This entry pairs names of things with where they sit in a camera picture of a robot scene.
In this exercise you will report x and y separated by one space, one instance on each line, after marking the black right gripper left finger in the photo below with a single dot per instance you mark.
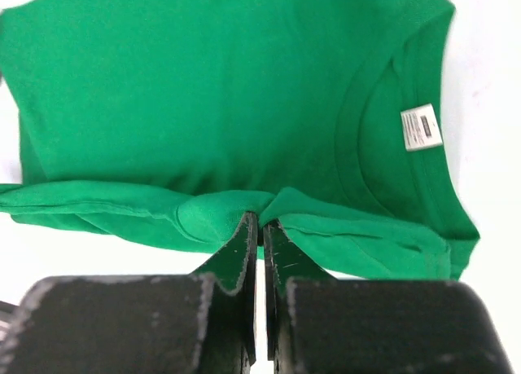
202 322

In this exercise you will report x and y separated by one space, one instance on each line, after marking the green t-shirt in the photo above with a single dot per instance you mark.
163 122

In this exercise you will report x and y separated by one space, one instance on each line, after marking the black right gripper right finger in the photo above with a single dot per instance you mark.
319 324

